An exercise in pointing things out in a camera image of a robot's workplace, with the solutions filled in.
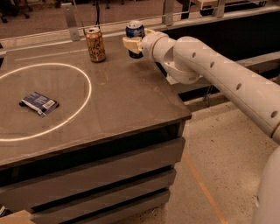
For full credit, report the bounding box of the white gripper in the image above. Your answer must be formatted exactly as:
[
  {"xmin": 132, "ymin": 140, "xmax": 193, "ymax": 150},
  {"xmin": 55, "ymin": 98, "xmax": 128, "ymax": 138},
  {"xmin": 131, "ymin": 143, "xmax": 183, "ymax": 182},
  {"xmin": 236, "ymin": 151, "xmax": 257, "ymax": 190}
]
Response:
[{"xmin": 122, "ymin": 28, "xmax": 169, "ymax": 61}]

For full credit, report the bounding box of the blue pepsi can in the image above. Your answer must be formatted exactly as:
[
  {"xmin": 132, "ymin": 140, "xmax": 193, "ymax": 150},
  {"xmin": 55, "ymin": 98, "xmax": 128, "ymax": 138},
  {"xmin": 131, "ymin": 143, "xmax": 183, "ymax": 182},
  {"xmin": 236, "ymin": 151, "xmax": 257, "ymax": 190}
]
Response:
[{"xmin": 126, "ymin": 20, "xmax": 145, "ymax": 59}]

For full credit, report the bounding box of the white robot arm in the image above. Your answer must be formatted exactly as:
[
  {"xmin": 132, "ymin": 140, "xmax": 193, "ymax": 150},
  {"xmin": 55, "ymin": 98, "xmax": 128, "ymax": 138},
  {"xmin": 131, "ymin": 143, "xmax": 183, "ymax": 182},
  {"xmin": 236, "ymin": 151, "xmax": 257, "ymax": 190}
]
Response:
[{"xmin": 122, "ymin": 30, "xmax": 280, "ymax": 224}]

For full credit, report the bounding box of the orange soda can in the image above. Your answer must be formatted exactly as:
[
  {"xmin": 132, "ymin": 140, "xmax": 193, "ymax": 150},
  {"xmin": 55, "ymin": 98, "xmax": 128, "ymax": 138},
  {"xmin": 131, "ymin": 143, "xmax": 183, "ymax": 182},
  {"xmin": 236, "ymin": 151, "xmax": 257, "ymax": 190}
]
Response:
[{"xmin": 86, "ymin": 27, "xmax": 106, "ymax": 62}]

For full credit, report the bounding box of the blue snack packet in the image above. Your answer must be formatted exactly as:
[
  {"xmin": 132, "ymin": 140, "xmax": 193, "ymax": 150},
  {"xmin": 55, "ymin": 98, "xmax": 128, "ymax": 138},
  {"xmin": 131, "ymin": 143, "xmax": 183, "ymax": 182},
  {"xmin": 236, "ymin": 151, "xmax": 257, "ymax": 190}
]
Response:
[{"xmin": 19, "ymin": 92, "xmax": 59, "ymax": 117}]

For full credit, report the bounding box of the black office chair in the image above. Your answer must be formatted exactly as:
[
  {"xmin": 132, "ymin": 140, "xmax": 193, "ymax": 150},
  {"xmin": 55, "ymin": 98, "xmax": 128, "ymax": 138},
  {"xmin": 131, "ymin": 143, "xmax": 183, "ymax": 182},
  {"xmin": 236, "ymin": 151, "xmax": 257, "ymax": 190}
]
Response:
[{"xmin": 0, "ymin": 0, "xmax": 33, "ymax": 23}]

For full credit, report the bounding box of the grey drawer cabinet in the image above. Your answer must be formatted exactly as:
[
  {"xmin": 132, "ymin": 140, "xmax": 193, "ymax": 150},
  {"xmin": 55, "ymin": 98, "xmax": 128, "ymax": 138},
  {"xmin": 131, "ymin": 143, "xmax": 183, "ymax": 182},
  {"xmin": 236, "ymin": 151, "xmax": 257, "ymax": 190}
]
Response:
[{"xmin": 0, "ymin": 119, "xmax": 185, "ymax": 224}]

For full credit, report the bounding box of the metal railing post middle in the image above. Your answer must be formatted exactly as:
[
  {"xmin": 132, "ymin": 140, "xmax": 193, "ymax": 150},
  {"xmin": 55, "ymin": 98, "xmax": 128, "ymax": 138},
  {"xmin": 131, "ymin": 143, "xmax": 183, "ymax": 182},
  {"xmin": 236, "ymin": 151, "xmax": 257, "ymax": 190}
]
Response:
[{"xmin": 162, "ymin": 0, "xmax": 174, "ymax": 26}]

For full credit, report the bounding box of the metal railing post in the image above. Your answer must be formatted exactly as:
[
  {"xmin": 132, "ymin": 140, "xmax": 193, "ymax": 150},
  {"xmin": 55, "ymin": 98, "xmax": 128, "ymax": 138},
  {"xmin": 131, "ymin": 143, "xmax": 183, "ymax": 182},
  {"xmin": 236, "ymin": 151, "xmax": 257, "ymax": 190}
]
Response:
[
  {"xmin": 162, "ymin": 0, "xmax": 174, "ymax": 26},
  {"xmin": 61, "ymin": 3, "xmax": 81, "ymax": 41}
]

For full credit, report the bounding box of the metal railing post left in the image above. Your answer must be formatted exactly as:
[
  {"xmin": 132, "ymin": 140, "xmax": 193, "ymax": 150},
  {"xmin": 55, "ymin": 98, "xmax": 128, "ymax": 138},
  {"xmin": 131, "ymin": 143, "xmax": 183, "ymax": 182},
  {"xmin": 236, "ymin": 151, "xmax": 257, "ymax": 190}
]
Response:
[{"xmin": 61, "ymin": 3, "xmax": 81, "ymax": 41}]

